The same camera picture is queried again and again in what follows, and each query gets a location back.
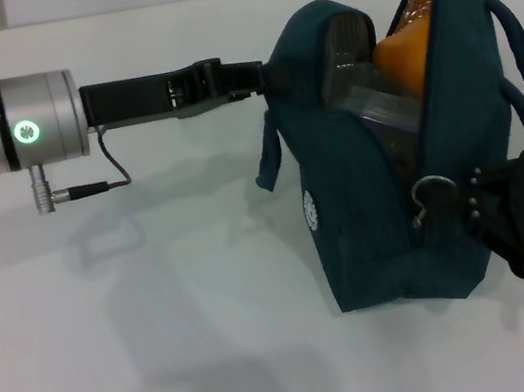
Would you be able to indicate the orange yellow pear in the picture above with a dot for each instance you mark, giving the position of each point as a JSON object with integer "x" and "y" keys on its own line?
{"x": 405, "y": 59}

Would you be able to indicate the teal insulated lunch bag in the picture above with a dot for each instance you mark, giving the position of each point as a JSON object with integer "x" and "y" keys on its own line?
{"x": 366, "y": 238}

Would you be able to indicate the clear food container blue clips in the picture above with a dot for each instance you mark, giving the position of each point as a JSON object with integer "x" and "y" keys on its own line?
{"x": 377, "y": 99}

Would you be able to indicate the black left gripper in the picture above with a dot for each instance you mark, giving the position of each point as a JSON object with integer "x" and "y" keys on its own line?
{"x": 133, "y": 99}

